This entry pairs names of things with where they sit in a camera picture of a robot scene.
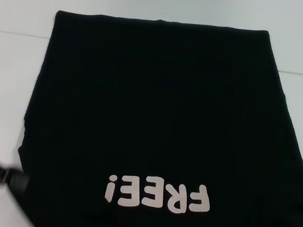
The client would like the black shirt with FREE print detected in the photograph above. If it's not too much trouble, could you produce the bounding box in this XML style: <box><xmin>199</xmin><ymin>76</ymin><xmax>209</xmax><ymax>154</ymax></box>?
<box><xmin>0</xmin><ymin>0</ymin><xmax>303</xmax><ymax>227</ymax></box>

